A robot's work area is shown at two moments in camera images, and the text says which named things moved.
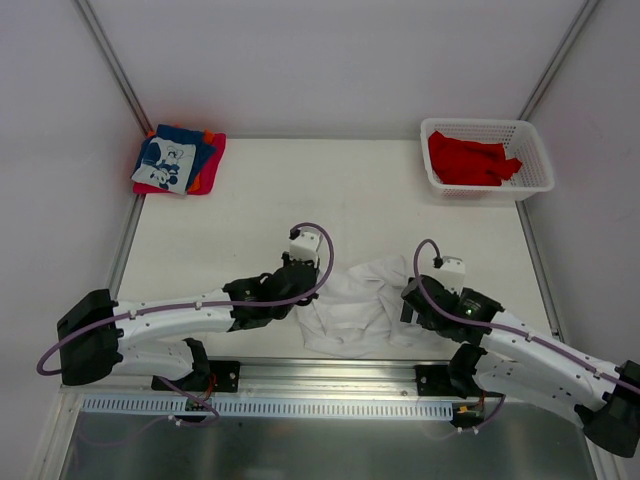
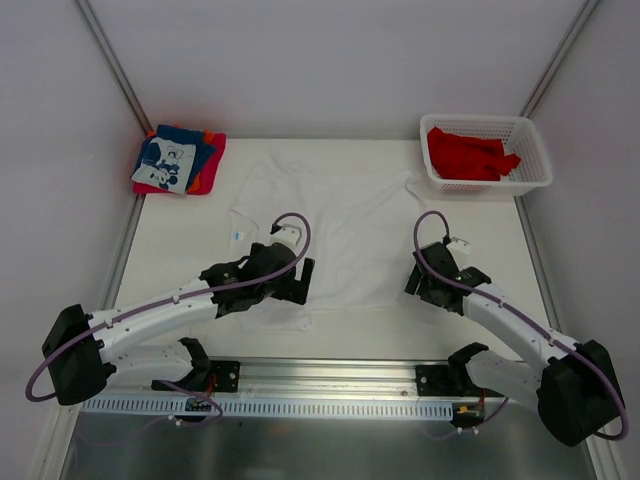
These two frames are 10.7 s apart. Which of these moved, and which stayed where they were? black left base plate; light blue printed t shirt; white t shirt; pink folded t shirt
Moved: white t shirt
Stayed: light blue printed t shirt; black left base plate; pink folded t shirt
